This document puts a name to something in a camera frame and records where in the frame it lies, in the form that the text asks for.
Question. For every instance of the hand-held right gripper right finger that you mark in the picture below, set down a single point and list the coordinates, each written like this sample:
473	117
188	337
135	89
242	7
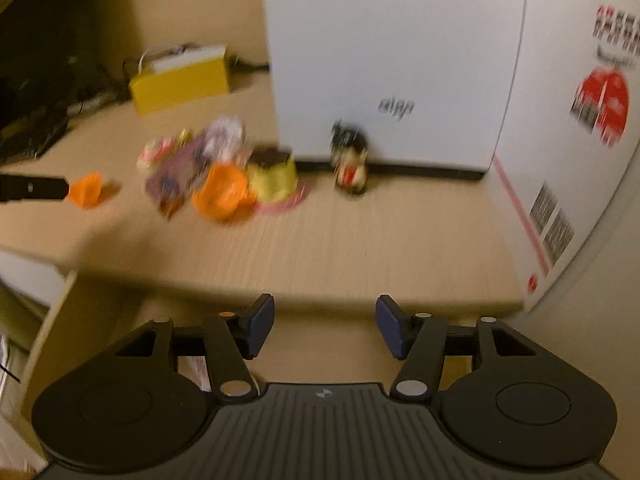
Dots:
391	327

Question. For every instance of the orange plastic mold toy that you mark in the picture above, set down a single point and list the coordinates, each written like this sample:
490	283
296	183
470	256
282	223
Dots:
220	195

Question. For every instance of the small orange toy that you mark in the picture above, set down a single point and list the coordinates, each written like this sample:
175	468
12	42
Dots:
89	190

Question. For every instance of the small white pink packet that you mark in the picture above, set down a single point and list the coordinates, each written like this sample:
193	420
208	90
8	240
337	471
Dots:
155	152

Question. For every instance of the dark monitor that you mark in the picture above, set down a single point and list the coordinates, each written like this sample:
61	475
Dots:
40	45

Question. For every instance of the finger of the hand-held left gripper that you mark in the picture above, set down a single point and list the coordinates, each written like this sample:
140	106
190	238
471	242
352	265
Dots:
35	187

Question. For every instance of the yellow jar with brown lid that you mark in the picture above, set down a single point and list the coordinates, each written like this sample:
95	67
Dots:
274	177

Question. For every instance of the white power strip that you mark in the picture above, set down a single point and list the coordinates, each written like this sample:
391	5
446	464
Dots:
92	101

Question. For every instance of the white printed cardboard box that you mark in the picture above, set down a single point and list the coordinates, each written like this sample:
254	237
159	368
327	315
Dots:
570	110

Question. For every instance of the white appliance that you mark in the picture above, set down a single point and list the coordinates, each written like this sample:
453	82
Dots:
390	50

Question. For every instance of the clear plastic packet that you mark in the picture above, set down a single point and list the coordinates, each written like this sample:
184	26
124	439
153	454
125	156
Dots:
225	132

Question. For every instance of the wooden drawer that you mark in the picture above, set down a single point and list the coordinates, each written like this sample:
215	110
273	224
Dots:
325	347

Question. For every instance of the yellow box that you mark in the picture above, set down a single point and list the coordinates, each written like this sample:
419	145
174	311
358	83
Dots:
180	82

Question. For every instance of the pink snack packet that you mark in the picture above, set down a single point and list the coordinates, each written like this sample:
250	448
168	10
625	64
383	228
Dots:
175	175

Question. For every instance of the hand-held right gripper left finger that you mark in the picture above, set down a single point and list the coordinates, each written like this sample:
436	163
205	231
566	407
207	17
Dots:
260	327

